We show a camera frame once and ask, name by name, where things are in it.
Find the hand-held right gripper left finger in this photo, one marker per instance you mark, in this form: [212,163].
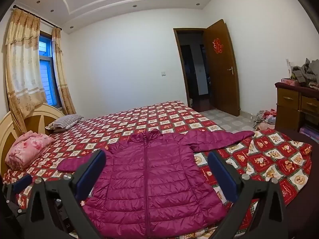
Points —
[92,171]

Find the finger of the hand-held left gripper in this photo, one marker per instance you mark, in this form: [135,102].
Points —
[22,183]

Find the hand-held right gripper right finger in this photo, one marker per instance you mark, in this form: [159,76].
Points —
[223,174]

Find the magenta puffer jacket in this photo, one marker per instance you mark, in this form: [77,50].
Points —
[149,179]

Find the colourful clothes pile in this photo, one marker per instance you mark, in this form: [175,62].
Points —
[265,119]

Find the grey clothes pile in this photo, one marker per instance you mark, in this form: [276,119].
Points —
[305,76]

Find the pink folded blanket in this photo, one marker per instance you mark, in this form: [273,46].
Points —
[27,149]

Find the striped pillow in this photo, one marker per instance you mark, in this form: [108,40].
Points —
[64,122]

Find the wooden bed headboard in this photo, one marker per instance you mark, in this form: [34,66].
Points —
[35,119]

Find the red printed bedspread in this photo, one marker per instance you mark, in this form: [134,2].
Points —
[162,119]

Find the brown wooden door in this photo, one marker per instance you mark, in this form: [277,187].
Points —
[221,87]

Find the brown wooden dresser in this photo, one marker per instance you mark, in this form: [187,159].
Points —
[289,107]

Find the purple box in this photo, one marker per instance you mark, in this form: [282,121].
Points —
[310,132]

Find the window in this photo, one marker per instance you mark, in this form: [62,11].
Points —
[47,72]

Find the pink box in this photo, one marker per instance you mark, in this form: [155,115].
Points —
[289,81]

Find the wide beige floral curtain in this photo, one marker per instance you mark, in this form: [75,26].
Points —
[22,67]

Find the red paper door decoration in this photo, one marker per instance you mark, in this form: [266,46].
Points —
[217,46]

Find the dark curtain rod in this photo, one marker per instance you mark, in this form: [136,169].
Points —
[47,22]

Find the brown door frame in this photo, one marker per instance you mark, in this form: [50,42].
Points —
[180,62]

